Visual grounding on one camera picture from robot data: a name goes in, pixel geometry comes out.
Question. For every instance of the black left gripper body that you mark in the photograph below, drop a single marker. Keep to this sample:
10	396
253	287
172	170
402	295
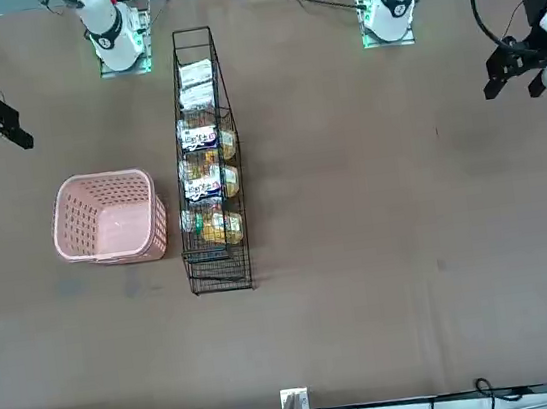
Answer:
533	54

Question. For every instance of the blue white biscuit packet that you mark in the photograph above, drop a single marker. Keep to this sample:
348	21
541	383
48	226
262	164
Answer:
199	139
196	73
203	189
196	97

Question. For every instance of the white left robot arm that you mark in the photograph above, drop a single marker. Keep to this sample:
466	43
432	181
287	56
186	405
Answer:
393	2

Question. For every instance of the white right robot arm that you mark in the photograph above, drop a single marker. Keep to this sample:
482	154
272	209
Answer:
110	39

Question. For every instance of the pink plastic basket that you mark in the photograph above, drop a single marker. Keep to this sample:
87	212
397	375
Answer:
115	230

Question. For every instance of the aluminium frame post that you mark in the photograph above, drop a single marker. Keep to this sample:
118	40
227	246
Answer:
294	397

